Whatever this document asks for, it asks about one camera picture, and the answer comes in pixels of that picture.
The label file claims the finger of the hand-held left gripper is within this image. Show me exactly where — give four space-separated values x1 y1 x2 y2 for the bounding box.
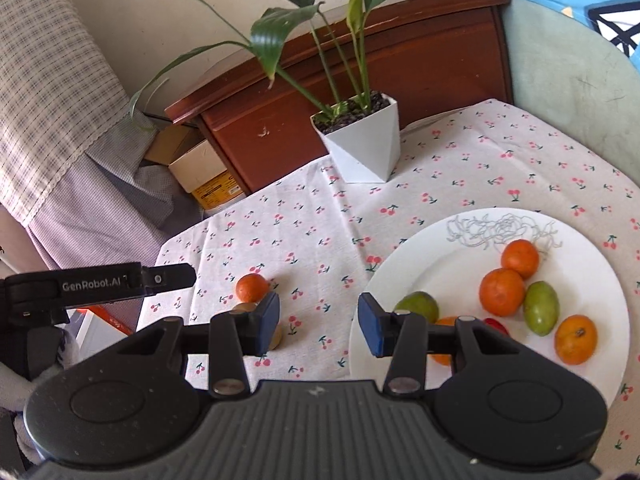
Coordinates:
140 262 197 297

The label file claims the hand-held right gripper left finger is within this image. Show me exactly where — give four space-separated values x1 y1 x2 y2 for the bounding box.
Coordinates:
115 291 282 400

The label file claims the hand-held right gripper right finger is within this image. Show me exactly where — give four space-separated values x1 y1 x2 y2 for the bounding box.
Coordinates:
358 292 521 396

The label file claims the small orange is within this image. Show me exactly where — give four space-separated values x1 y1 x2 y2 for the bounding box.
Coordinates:
479 268 526 317
429 316 460 366
236 274 271 305
501 239 541 279

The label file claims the round green fruit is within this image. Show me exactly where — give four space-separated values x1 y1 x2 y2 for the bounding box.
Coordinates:
393 291 440 324

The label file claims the white plate with line drawing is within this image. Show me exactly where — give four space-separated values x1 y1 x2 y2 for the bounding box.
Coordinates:
348 207 632 411

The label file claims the oval green fruit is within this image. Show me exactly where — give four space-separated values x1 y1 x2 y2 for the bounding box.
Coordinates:
523 281 558 337

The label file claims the large orange with navel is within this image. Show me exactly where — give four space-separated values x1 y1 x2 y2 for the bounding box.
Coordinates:
554 314 598 365

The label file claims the person's left hand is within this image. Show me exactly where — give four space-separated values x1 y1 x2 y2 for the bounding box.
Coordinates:
0 327 81 461

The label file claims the cherry print tablecloth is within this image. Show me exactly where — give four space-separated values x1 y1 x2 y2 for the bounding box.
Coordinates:
135 99 640 466

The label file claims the yellow labelled box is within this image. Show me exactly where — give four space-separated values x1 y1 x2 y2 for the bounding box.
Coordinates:
192 172 248 211

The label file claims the lilac striped cloth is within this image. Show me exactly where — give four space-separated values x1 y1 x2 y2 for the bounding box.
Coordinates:
25 105 206 271

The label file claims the open beige cardboard box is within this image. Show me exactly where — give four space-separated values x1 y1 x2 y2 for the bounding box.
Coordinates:
168 139 228 193

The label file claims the brown cardboard box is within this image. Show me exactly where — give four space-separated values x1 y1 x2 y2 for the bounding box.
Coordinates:
142 122 201 167

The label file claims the white faceted plant pot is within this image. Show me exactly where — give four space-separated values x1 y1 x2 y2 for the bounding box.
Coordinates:
310 91 402 184

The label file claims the checked beige cloth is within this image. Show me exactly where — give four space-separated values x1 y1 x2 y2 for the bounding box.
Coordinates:
0 0 132 226

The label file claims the brown wooden cabinet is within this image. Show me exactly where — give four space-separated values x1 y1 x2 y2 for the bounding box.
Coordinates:
165 0 516 196

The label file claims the green leafy plant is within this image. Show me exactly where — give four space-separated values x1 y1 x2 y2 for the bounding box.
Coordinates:
129 0 407 121

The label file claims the pale green armchair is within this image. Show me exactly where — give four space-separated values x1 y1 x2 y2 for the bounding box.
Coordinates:
501 0 640 181

